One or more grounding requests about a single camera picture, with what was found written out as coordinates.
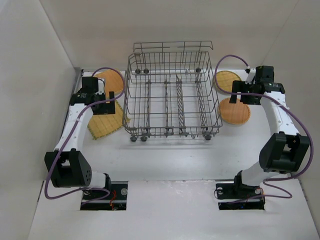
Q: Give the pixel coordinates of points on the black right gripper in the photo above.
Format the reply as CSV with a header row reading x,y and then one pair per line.
x,y
235,91

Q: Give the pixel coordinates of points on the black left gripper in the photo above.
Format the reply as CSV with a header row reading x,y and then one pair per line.
x,y
106,107

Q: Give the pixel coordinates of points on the green-rimmed round woven plate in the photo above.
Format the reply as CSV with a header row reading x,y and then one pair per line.
x,y
225,79

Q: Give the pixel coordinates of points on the orange oval woven plate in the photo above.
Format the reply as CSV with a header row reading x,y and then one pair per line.
x,y
112,81

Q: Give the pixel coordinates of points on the yellow square woven plate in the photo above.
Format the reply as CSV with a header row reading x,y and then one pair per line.
x,y
104,125

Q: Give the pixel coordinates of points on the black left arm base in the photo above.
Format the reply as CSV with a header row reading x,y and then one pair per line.
x,y
95,200

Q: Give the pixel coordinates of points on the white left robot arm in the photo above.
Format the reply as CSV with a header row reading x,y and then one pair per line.
x,y
70,167

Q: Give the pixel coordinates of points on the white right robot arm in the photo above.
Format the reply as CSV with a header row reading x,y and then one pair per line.
x,y
286,148

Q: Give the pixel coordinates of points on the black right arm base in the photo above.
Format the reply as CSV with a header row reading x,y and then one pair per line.
x,y
231,197

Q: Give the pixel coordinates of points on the orange round woven plate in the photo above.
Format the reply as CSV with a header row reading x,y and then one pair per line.
x,y
234,113

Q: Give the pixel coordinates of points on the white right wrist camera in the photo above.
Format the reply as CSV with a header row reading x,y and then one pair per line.
x,y
251,73

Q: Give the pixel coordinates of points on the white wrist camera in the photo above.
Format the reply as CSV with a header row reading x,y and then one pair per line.
x,y
251,73
101,85

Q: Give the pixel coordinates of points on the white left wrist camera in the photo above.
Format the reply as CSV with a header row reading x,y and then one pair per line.
x,y
101,85

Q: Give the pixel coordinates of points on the grey wire dish rack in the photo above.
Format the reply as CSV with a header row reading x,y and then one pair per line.
x,y
170,92

